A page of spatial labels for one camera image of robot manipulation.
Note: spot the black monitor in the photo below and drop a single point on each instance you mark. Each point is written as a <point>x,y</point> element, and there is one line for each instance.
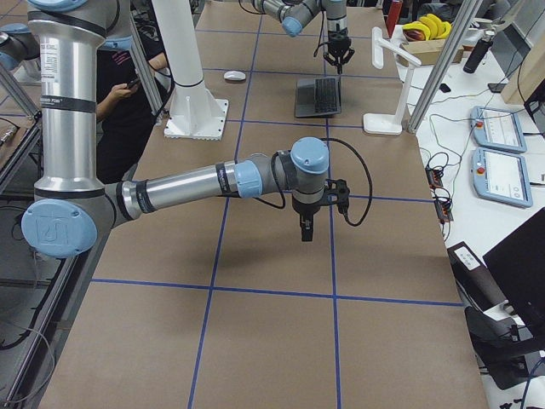
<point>517,266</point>

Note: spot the black water bottle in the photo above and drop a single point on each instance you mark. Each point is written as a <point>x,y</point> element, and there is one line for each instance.
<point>479,51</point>

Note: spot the orange black usb hub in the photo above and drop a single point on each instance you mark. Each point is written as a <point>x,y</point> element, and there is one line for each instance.
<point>434,177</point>

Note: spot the yellow bananas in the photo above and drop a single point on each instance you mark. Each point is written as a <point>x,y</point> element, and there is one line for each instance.
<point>427,27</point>

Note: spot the white computer mouse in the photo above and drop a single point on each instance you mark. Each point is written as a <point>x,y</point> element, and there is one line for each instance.
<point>234,76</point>

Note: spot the grey laptop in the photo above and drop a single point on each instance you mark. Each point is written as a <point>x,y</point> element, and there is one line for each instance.
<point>318,97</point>

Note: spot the person in black shirt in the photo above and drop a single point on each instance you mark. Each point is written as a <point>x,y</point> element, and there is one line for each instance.
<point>124,114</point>

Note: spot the cardboard box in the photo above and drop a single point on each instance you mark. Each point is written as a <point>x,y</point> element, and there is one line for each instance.
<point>427,52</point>

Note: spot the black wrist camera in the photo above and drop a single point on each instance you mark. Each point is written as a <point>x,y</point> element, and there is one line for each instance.
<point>337,193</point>

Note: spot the blue teach pendant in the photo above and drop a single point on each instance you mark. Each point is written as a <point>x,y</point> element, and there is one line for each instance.
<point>502,177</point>
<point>497,129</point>

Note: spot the blue teach pendant far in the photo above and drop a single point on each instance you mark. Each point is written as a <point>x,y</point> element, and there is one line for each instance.
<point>497,129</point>

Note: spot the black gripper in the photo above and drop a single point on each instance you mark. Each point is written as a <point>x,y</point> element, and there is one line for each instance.
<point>337,42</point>
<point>305,210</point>

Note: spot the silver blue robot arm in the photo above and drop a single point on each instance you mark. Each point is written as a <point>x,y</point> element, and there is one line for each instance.
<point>294,16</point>
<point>73,208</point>

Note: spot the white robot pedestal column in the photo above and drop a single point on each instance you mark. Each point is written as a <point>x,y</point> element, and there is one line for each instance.
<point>193,112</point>

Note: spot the aluminium frame post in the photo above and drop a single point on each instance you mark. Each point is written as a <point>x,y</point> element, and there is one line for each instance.
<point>463,19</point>

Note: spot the blue teach pendant near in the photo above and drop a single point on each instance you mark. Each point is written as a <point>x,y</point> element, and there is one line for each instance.
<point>502,177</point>

